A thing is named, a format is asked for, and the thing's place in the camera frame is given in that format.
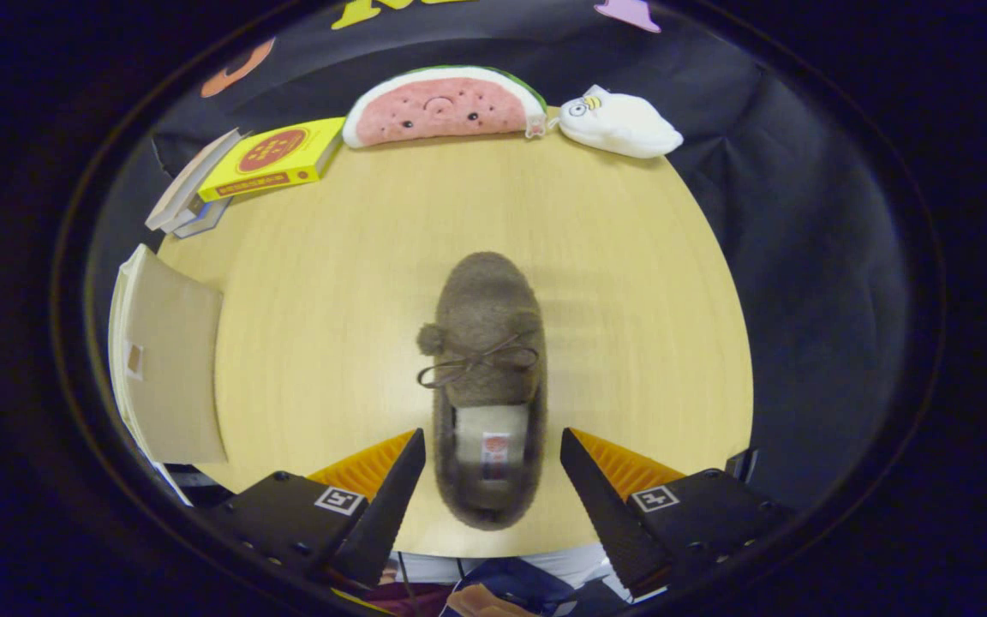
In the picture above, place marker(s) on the translucent white storage box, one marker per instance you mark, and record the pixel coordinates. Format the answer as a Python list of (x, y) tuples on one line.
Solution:
[(172, 368)]

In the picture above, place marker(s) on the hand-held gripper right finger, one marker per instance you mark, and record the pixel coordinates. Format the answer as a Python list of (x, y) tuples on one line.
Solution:
[(605, 514)]

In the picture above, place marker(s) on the white plush toy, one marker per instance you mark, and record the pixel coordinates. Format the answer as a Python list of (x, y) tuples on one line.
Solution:
[(626, 124)]

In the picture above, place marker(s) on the grey book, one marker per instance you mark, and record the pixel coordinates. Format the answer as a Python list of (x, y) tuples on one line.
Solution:
[(185, 214)]

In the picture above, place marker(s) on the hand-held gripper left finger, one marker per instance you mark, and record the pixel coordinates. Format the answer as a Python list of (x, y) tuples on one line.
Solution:
[(386, 514)]

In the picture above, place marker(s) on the beige book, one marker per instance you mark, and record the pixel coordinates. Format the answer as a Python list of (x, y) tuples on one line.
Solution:
[(189, 176)]

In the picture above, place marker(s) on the blue cloth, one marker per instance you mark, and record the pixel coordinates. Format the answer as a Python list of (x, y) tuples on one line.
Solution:
[(528, 583)]

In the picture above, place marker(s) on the yellow book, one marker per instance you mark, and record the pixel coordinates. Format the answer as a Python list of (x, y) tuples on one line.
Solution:
[(275, 158)]

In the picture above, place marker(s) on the white cloth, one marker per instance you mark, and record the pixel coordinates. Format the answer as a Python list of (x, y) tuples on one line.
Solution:
[(433, 566)]

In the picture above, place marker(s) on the brown fuzzy shoe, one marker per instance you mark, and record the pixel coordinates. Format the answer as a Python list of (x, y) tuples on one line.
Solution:
[(485, 291)]

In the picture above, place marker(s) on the watermelon slice plush toy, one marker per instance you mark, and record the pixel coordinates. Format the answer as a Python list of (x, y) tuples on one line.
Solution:
[(442, 107)]

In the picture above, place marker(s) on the blue book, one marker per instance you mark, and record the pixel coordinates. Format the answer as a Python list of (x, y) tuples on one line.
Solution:
[(206, 221)]

